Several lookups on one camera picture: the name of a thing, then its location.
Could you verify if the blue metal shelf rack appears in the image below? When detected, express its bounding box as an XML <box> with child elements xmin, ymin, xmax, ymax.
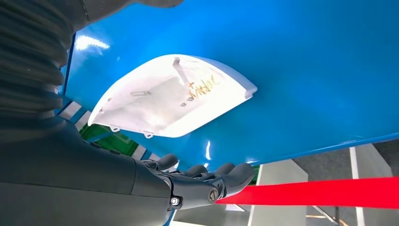
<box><xmin>54</xmin><ymin>0</ymin><xmax>399</xmax><ymax>226</ymax></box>

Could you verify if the large green plastic crate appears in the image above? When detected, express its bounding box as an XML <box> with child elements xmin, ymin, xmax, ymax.
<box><xmin>79</xmin><ymin>123</ymin><xmax>141</xmax><ymax>157</ymax></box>

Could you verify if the white panel-leg table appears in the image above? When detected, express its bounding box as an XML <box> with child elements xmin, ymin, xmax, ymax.
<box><xmin>247</xmin><ymin>159</ymin><xmax>309</xmax><ymax>226</ymax></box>

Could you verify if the red barrier belt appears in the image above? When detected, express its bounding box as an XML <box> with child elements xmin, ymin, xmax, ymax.
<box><xmin>216</xmin><ymin>177</ymin><xmax>399</xmax><ymax>210</ymax></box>

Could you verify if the white table with metal bars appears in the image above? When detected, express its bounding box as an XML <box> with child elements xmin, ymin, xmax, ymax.
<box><xmin>348</xmin><ymin>143</ymin><xmax>394</xmax><ymax>226</ymax></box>

